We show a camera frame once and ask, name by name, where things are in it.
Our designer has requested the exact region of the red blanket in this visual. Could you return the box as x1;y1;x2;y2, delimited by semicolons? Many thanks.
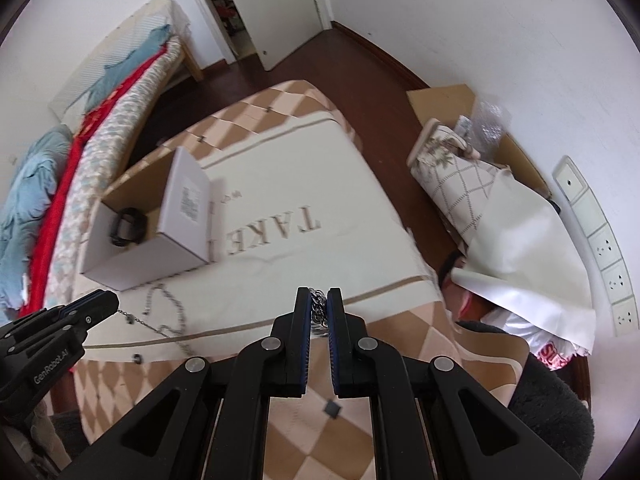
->
18;42;168;318

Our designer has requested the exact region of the brown cardboard sheet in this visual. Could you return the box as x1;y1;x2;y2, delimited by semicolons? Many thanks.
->
407;84;551;200

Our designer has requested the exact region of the light blue duvet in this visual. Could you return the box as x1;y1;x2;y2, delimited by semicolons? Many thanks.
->
1;125;73;318

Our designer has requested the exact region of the white cardboard box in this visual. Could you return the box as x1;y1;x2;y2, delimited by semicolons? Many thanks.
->
79;148;210;292

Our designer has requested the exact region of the black smart watch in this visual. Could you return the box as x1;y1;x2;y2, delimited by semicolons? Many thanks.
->
110;207;148;248

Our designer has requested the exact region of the thick silver chain bracelet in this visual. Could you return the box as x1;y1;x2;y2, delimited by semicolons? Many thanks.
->
306;286;331;340

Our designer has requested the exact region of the thin silver chain necklace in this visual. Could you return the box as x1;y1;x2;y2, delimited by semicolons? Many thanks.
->
117;282;194;356

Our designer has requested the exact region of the black fuzzy stool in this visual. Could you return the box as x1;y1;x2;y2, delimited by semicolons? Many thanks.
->
458;321;594;474

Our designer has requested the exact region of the checkered bed sheet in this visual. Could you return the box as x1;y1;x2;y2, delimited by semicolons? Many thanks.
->
43;35;183;308

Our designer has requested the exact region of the cream patterned cloth bag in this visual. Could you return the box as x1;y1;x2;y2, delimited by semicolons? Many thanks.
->
407;119;597;370

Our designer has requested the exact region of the clear plastic bag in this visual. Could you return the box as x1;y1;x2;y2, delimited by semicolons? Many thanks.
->
469;98;512;162

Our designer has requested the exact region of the cream checkered tablecloth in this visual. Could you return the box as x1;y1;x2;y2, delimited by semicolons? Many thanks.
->
41;79;532;480

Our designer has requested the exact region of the white power strip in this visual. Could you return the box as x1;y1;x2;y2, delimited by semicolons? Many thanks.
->
552;156;639;337

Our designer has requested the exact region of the white door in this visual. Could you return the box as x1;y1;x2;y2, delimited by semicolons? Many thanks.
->
233;0;322;70

